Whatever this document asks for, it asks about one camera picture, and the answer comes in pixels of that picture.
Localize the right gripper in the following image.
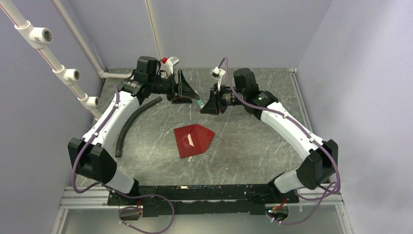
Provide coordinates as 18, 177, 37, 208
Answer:
200, 83, 245, 116

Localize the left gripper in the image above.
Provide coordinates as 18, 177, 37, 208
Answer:
149, 69, 199, 104

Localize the red envelope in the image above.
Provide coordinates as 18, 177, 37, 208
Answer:
173, 124, 215, 159

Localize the tan letter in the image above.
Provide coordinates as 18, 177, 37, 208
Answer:
187, 134, 194, 147

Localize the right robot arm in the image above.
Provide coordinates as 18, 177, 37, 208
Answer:
201, 67, 338, 202

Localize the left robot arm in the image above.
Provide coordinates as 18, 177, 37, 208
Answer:
68, 56, 199, 205

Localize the black corrugated hose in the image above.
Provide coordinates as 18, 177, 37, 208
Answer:
114, 96, 163, 158

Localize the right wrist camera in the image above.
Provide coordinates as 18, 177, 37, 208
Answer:
210, 66, 226, 91

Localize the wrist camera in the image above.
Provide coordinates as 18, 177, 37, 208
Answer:
210, 66, 226, 91
160, 56, 180, 78

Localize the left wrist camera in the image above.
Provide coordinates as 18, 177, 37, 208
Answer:
160, 56, 180, 78

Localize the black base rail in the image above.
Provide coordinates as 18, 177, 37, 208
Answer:
107, 184, 299, 217

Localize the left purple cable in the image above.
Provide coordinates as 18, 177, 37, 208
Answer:
71, 57, 176, 234

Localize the purple cable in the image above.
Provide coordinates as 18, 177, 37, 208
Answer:
218, 57, 341, 226
71, 57, 176, 234

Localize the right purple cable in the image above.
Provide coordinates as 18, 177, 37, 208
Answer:
218, 57, 341, 226

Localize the white pvc pipe frame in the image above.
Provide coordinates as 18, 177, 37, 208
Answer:
0, 0, 165, 122

